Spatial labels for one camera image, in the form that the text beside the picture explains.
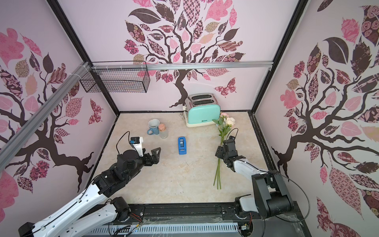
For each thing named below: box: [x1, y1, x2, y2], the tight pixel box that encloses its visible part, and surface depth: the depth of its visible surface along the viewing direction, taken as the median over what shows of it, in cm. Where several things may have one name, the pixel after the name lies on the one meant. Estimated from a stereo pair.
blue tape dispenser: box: [178, 136, 187, 156], surface depth 98 cm
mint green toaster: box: [185, 92, 222, 128], surface depth 108 cm
